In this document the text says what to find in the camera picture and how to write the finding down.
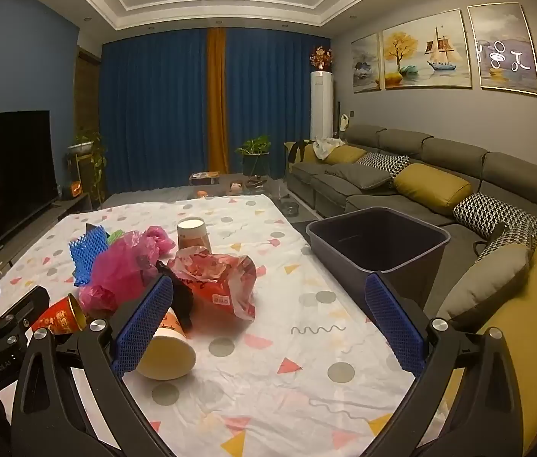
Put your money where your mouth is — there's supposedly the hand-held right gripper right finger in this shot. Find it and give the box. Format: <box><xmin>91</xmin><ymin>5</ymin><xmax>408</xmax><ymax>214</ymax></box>
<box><xmin>361</xmin><ymin>271</ymin><xmax>525</xmax><ymax>457</ymax></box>

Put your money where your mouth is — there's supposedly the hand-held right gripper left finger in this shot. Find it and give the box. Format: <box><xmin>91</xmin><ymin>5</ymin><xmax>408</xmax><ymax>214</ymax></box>
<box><xmin>10</xmin><ymin>273</ymin><xmax>188</xmax><ymax>457</ymax></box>

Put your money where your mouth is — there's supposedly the large red paper cup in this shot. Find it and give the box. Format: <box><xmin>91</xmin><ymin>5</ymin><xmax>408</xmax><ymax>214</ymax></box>
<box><xmin>30</xmin><ymin>294</ymin><xmax>86</xmax><ymax>336</ymax></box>

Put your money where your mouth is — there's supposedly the orange print paper cup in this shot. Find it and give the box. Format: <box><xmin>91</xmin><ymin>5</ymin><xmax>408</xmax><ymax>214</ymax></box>
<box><xmin>176</xmin><ymin>217</ymin><xmax>213</xmax><ymax>254</ymax></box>
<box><xmin>135</xmin><ymin>305</ymin><xmax>198</xmax><ymax>382</ymax></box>

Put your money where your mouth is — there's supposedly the black plastic bag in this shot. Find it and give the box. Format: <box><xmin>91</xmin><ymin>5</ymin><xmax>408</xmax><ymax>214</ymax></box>
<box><xmin>156</xmin><ymin>262</ymin><xmax>195</xmax><ymax>331</ymax></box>

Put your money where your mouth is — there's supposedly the dark grey plastic bin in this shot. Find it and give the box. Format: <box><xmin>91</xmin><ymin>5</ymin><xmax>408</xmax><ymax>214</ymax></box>
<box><xmin>306</xmin><ymin>207</ymin><xmax>452</xmax><ymax>312</ymax></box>

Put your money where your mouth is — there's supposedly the magenta plastic bag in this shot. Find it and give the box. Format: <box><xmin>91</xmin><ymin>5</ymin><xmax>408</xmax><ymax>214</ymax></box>
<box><xmin>79</xmin><ymin>231</ymin><xmax>164</xmax><ymax>312</ymax></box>

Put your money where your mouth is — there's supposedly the red snack bag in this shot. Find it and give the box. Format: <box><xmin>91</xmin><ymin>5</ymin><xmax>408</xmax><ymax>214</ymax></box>
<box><xmin>167</xmin><ymin>246</ymin><xmax>257</xmax><ymax>322</ymax></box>

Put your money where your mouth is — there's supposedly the blue foam net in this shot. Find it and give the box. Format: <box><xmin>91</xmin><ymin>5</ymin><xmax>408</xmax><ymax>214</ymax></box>
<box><xmin>69</xmin><ymin>227</ymin><xmax>110</xmax><ymax>286</ymax></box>

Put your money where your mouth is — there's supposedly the light pink plastic bag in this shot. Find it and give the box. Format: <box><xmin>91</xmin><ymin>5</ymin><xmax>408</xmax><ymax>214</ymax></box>
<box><xmin>142</xmin><ymin>227</ymin><xmax>176</xmax><ymax>254</ymax></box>

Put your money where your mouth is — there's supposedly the large grey pillow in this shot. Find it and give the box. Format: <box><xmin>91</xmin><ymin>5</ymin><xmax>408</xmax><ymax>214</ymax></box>
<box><xmin>437</xmin><ymin>243</ymin><xmax>533</xmax><ymax>327</ymax></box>

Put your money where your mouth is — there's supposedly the grey tv cabinet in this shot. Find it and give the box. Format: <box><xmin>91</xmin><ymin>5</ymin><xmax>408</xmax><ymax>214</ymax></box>
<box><xmin>0</xmin><ymin>195</ymin><xmax>94</xmax><ymax>291</ymax></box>

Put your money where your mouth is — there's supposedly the black television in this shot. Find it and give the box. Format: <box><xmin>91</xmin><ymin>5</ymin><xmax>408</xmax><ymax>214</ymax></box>
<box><xmin>0</xmin><ymin>110</ymin><xmax>60</xmax><ymax>272</ymax></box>

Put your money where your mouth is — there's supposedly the grey sectional sofa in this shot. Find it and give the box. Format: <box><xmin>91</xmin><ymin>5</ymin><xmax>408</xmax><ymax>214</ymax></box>
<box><xmin>285</xmin><ymin>124</ymin><xmax>537</xmax><ymax>457</ymax></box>

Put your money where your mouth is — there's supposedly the white patterned tablecloth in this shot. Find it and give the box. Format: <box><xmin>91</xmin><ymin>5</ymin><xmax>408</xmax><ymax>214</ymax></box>
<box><xmin>0</xmin><ymin>193</ymin><xmax>445</xmax><ymax>457</ymax></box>

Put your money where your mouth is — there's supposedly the black white patterned pillow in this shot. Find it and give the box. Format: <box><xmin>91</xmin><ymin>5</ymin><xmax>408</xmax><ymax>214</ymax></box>
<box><xmin>453</xmin><ymin>193</ymin><xmax>537</xmax><ymax>240</ymax></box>
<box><xmin>356</xmin><ymin>152</ymin><xmax>412</xmax><ymax>178</ymax></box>
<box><xmin>475</xmin><ymin>224</ymin><xmax>535</xmax><ymax>262</ymax></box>

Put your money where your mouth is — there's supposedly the large yellow pillow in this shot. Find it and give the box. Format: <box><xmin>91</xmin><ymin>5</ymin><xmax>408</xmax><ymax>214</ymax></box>
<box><xmin>393</xmin><ymin>163</ymin><xmax>473</xmax><ymax>203</ymax></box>

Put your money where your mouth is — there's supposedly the dark grey coffee table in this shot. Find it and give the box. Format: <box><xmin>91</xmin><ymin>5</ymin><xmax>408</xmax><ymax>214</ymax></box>
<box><xmin>187</xmin><ymin>171</ymin><xmax>319</xmax><ymax>222</ymax></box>

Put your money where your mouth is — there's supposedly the flat grey pillow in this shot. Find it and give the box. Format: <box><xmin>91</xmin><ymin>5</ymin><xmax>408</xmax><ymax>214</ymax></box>
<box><xmin>325</xmin><ymin>163</ymin><xmax>393</xmax><ymax>189</ymax></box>

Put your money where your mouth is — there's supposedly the potted plant on gold stand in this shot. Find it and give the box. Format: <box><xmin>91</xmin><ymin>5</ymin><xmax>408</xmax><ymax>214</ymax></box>
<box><xmin>66</xmin><ymin>128</ymin><xmax>107</xmax><ymax>208</ymax></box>

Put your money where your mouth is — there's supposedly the small yellow pillow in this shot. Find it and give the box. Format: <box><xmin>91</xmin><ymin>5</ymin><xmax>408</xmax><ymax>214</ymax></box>
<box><xmin>316</xmin><ymin>145</ymin><xmax>368</xmax><ymax>165</ymax></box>

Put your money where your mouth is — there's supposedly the white cloth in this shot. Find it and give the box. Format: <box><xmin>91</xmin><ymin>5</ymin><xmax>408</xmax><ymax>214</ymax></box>
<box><xmin>313</xmin><ymin>137</ymin><xmax>345</xmax><ymax>160</ymax></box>

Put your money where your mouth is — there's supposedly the black cloth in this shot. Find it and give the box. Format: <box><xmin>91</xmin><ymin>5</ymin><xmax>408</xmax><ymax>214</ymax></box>
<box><xmin>288</xmin><ymin>140</ymin><xmax>317</xmax><ymax>165</ymax></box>

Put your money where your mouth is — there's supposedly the potted plant in dark pot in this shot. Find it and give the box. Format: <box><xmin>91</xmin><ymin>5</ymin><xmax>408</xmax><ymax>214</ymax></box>
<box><xmin>235</xmin><ymin>136</ymin><xmax>271</xmax><ymax>178</ymax></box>

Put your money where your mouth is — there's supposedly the wide blue curtain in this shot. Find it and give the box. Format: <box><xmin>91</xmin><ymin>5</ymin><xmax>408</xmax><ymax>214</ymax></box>
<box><xmin>101</xmin><ymin>29</ymin><xmax>212</xmax><ymax>196</ymax></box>

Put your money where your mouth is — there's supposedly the white standing air conditioner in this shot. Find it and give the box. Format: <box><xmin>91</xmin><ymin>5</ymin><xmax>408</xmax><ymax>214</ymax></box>
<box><xmin>309</xmin><ymin>70</ymin><xmax>335</xmax><ymax>141</ymax></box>

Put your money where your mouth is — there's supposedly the orange curtain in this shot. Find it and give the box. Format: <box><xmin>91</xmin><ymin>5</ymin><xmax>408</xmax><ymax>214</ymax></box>
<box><xmin>206</xmin><ymin>27</ymin><xmax>228</xmax><ymax>174</ymax></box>

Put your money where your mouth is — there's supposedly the narrow blue curtain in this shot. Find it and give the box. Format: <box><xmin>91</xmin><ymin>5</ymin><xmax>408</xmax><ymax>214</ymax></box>
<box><xmin>225</xmin><ymin>27</ymin><xmax>333</xmax><ymax>179</ymax></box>

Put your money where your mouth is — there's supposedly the small landscape painting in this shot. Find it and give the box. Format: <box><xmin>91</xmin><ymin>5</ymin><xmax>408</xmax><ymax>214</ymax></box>
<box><xmin>350</xmin><ymin>33</ymin><xmax>382</xmax><ymax>94</ymax></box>

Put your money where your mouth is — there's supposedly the red gold flower ornament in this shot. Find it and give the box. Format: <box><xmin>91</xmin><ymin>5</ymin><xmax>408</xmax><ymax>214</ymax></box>
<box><xmin>309</xmin><ymin>45</ymin><xmax>335</xmax><ymax>73</ymax></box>

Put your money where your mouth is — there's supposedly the tree and ship painting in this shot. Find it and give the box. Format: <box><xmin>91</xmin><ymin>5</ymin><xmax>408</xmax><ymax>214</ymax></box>
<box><xmin>381</xmin><ymin>8</ymin><xmax>473</xmax><ymax>90</ymax></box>

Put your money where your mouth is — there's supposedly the purple framed painting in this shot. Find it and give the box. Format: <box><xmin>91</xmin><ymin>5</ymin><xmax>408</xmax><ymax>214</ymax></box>
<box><xmin>467</xmin><ymin>2</ymin><xmax>537</xmax><ymax>96</ymax></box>

